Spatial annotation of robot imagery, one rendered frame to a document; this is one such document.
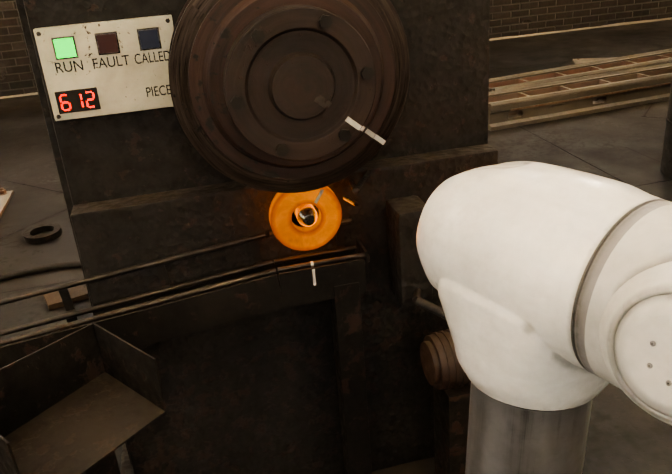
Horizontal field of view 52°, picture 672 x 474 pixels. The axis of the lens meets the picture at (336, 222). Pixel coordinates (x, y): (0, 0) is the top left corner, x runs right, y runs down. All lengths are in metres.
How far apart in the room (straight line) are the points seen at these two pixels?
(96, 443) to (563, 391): 0.92
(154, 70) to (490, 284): 1.07
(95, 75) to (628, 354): 1.23
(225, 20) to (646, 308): 1.02
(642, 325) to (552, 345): 0.11
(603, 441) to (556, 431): 1.56
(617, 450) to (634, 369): 1.72
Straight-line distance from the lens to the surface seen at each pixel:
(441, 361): 1.53
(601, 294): 0.46
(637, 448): 2.16
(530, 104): 4.95
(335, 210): 1.48
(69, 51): 1.47
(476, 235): 0.52
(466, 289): 0.54
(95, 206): 1.54
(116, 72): 1.47
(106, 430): 1.32
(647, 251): 0.46
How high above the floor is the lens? 1.39
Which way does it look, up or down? 24 degrees down
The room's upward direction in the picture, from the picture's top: 5 degrees counter-clockwise
